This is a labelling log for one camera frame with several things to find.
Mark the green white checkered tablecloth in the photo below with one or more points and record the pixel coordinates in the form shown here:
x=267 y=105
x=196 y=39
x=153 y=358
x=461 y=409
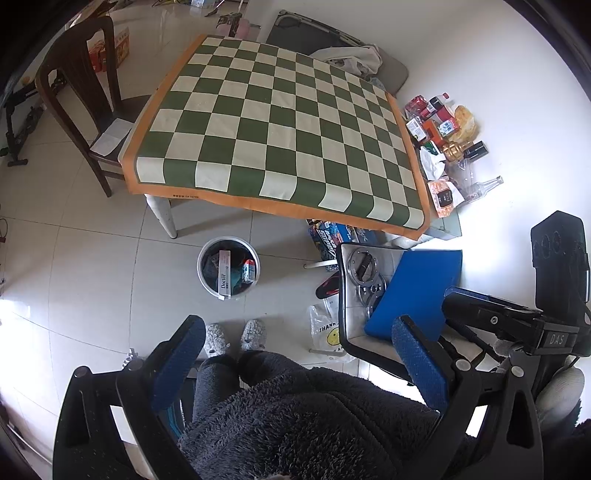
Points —
x=277 y=138

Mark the blue flat board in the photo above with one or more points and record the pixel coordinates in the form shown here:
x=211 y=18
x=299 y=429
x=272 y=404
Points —
x=415 y=295

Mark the dark wooden chair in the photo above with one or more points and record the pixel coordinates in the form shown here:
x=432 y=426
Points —
x=64 y=69

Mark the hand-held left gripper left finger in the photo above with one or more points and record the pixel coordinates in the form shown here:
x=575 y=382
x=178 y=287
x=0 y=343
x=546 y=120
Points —
x=178 y=364

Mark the orange wipes packet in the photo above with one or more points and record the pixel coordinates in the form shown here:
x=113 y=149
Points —
x=443 y=198

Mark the red orange cardboard box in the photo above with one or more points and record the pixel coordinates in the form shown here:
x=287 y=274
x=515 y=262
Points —
x=108 y=48

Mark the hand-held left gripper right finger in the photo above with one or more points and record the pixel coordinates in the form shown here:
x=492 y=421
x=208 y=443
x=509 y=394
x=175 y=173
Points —
x=418 y=360

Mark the clear glass bottle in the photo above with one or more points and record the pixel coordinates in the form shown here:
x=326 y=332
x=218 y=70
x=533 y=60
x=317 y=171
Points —
x=485 y=187

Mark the black exercise equipment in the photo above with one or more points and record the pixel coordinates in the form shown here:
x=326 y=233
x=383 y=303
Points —
x=18 y=120

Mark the white crumpled cloth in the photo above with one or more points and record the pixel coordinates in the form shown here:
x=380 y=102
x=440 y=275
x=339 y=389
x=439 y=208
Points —
x=355 y=60

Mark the white round trash bin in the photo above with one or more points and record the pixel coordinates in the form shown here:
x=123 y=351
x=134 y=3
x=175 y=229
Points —
x=217 y=247

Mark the red black slipper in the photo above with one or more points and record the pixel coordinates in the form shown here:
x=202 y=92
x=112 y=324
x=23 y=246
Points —
x=328 y=286

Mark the white paper sheet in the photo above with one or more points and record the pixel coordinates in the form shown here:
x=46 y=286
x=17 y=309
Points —
x=111 y=136

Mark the white crumpled plastic bag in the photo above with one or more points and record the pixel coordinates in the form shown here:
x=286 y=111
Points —
x=431 y=164

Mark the black tray with metal discs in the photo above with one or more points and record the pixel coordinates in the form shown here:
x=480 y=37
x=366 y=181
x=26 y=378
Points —
x=355 y=323

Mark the chrome weight plate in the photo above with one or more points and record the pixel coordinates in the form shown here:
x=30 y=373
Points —
x=369 y=295
x=353 y=267

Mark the dark fleece robe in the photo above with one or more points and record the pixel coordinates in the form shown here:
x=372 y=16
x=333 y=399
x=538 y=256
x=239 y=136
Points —
x=300 y=429

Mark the grey box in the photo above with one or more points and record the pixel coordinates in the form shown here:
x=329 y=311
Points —
x=445 y=226

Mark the grey folding cot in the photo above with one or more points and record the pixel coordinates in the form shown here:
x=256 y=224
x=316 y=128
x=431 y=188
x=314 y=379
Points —
x=295 y=37

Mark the white smiley plastic bag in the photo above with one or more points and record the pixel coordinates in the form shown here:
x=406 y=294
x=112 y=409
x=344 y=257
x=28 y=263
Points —
x=325 y=332

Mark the blue printed box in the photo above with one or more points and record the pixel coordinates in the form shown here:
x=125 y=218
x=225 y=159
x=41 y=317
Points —
x=332 y=237

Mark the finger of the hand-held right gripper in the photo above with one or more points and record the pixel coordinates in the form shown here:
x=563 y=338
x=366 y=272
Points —
x=475 y=295
x=494 y=318

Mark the pile of assorted packages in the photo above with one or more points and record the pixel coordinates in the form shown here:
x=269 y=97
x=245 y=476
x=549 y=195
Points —
x=438 y=124

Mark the person's right hand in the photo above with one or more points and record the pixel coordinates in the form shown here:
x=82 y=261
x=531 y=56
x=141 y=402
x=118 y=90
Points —
x=561 y=392

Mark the grey fluffy slipper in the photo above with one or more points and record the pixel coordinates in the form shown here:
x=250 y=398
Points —
x=217 y=339
x=253 y=336

